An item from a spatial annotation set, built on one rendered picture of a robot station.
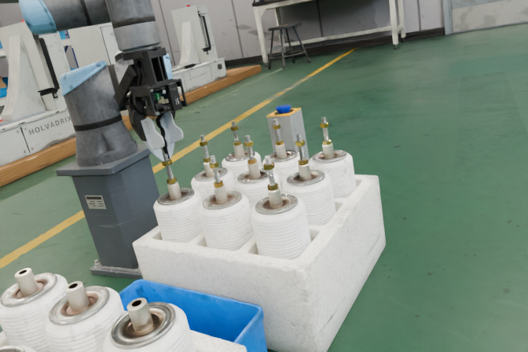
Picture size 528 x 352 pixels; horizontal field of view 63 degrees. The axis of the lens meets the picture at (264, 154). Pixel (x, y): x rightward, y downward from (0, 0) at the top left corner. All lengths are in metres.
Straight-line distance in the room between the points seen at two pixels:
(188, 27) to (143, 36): 3.60
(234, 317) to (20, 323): 0.32
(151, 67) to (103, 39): 2.56
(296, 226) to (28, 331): 0.41
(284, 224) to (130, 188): 0.51
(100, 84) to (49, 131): 1.77
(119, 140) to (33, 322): 0.54
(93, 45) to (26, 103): 0.69
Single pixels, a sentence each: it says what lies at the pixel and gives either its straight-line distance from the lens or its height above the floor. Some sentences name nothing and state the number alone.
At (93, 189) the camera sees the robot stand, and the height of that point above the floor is 0.24.
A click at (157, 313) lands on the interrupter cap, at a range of 0.56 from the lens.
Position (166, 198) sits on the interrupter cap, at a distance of 0.90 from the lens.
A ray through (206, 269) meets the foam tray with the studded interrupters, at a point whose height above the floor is 0.15.
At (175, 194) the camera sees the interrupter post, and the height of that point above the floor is 0.26.
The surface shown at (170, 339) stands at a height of 0.25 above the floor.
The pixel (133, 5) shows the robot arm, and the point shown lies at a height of 0.62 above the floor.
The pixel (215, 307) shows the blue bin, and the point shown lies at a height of 0.10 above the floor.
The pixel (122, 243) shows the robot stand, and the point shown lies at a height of 0.09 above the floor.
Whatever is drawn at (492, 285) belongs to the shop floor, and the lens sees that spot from 0.97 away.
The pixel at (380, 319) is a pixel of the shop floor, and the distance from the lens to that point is 0.88.
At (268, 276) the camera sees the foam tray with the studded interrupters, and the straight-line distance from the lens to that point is 0.74.
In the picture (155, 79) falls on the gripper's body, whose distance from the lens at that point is 0.78.
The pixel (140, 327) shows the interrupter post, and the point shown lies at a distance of 0.54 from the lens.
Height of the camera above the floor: 0.56
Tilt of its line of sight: 17 degrees down
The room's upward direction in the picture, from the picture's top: 11 degrees counter-clockwise
